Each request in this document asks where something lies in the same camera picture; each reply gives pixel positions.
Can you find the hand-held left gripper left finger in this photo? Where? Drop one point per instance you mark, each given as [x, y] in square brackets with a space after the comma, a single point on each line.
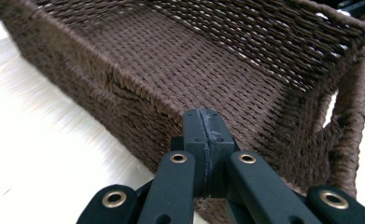
[194, 140]

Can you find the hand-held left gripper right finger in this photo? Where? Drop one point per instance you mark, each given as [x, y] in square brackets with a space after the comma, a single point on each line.
[219, 140]

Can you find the brown woven basket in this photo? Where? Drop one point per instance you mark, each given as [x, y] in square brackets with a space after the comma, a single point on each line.
[186, 62]

